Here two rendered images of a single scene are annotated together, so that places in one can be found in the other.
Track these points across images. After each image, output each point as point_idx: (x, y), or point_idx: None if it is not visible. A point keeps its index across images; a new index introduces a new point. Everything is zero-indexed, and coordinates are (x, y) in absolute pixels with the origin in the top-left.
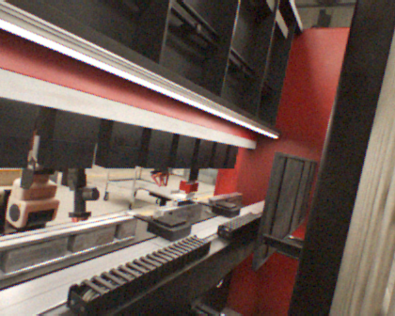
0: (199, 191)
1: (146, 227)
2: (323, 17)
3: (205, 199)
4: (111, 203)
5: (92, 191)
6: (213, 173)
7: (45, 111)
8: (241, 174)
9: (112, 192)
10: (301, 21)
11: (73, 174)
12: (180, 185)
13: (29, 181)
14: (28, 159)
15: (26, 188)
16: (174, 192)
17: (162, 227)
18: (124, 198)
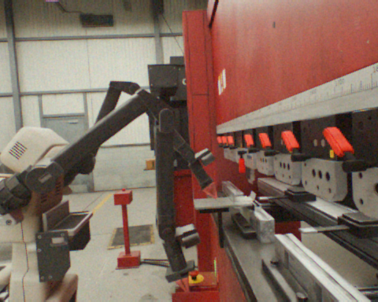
0: (83, 204)
1: (261, 245)
2: (156, 0)
3: (100, 210)
4: None
5: (197, 231)
6: (86, 179)
7: (352, 120)
8: (219, 162)
9: None
10: (135, 4)
11: (170, 219)
12: (115, 200)
13: (63, 263)
14: (31, 231)
15: (60, 277)
16: (232, 198)
17: None
18: (7, 248)
